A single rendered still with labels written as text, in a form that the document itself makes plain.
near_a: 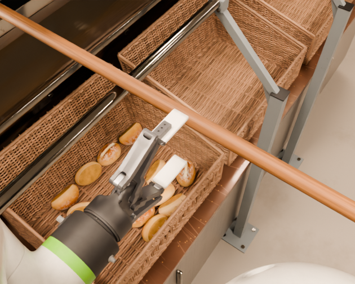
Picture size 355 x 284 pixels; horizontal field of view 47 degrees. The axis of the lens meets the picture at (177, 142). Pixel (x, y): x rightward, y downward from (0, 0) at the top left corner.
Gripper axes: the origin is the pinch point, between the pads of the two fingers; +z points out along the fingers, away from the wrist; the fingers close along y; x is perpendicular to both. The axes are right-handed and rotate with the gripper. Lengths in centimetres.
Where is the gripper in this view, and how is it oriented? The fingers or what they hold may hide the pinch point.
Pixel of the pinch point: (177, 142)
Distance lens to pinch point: 72.8
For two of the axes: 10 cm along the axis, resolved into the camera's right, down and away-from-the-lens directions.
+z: 5.9, -6.5, 4.7
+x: 8.0, 4.8, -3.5
